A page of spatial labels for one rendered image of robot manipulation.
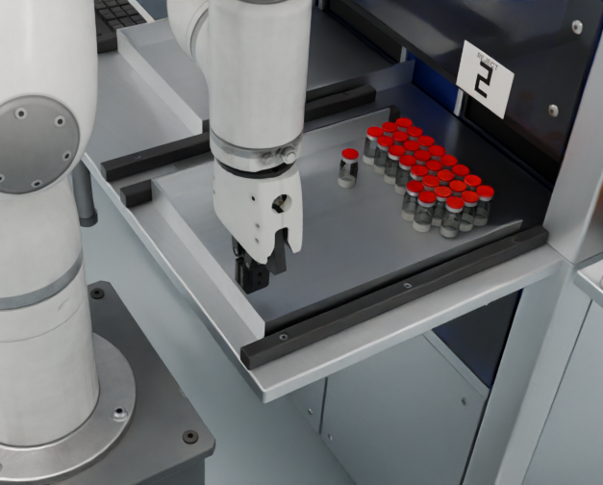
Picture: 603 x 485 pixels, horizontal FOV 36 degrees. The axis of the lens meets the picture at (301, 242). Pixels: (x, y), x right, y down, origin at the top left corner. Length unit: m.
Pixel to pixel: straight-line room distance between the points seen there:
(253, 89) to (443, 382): 0.74
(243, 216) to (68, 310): 0.19
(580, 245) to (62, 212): 0.59
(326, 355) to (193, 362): 1.18
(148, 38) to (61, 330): 0.70
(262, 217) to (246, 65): 0.15
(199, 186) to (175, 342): 1.05
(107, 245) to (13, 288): 1.65
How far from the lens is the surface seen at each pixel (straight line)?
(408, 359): 1.46
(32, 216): 0.74
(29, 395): 0.84
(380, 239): 1.08
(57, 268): 0.75
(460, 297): 1.03
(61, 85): 0.61
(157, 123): 1.25
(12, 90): 0.60
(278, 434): 1.98
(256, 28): 0.74
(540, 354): 1.21
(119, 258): 2.36
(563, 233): 1.10
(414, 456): 1.57
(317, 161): 1.18
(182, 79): 1.33
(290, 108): 0.80
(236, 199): 0.87
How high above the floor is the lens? 1.58
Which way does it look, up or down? 41 degrees down
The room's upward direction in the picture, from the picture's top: 5 degrees clockwise
